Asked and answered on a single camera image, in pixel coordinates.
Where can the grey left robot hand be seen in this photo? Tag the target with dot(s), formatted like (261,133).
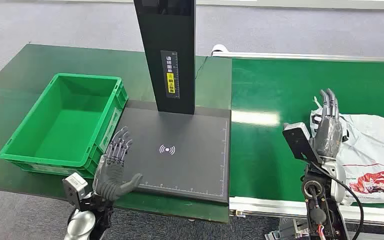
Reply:
(110,175)

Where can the white plastic courier package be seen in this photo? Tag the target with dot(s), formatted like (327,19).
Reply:
(371,149)

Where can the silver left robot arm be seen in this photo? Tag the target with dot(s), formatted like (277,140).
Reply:
(82,223)

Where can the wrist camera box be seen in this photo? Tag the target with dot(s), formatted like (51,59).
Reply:
(74,187)
(299,140)

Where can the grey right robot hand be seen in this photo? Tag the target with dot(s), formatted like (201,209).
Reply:
(329,136)

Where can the green plastic crate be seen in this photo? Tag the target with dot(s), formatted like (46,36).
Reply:
(69,122)

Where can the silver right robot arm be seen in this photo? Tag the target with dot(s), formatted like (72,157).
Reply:
(321,205)

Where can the black inbound scanner machine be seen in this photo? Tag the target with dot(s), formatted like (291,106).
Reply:
(185,155)

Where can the green belt conveyor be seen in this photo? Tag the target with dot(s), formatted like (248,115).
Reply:
(271,92)

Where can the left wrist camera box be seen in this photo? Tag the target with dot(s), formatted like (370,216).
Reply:
(74,187)

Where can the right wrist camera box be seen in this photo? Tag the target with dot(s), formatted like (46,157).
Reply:
(299,140)

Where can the yellow and black sticker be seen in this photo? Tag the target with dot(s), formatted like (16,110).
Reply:
(171,78)

